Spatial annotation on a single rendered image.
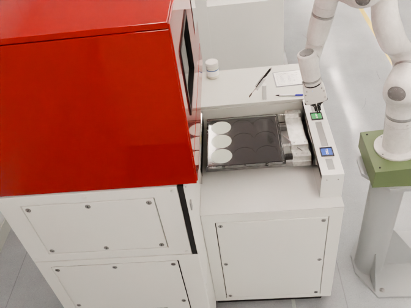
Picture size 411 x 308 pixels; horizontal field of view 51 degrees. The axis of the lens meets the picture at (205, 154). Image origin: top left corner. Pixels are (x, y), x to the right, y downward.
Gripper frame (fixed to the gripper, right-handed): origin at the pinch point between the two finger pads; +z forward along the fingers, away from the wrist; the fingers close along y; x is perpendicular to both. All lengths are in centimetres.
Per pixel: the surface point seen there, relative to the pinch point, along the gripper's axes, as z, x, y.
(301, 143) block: 7.8, -13.1, -10.9
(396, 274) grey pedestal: 106, -31, 23
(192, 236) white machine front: -5, -66, -59
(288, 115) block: 7.9, 10.4, -14.4
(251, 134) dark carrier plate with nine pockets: 3.7, -2.9, -34.0
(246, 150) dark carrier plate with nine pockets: 3.2, -14.0, -36.6
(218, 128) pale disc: 0.3, 4.5, -49.8
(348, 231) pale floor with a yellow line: 104, 2, 4
